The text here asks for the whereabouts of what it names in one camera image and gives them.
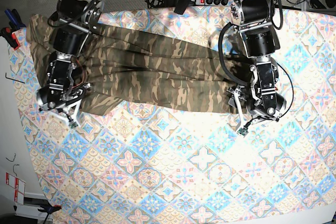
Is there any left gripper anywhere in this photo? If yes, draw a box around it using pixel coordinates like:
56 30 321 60
227 86 248 137

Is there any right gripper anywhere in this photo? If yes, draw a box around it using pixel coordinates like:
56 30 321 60
39 99 82 129

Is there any camouflage T-shirt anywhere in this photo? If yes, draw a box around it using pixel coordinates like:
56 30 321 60
27 14 253 116

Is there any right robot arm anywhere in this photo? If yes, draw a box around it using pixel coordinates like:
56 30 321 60
36 0 104 129

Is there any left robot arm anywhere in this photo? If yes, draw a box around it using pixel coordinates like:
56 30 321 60
218 0 292 136

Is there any black allen key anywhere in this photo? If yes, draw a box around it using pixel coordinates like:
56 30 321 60
5 73 26 85

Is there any red white label card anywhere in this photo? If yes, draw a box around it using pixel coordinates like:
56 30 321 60
5 173 25 205

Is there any patterned tile tablecloth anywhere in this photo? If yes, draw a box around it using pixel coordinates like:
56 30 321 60
8 10 335 223

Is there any red black clamp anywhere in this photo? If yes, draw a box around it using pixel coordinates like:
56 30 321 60
1 9 26 50

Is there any black blue clamp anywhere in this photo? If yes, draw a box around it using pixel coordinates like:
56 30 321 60
38 203 62 224

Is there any white power strip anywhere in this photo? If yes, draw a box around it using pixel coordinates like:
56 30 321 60
191 0 234 6

